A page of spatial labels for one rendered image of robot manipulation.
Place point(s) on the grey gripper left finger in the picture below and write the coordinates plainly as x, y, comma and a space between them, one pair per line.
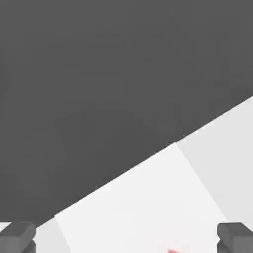
16, 239

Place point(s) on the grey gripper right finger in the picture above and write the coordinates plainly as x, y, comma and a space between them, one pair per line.
235, 240

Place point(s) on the small red cube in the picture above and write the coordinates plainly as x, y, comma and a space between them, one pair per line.
172, 251

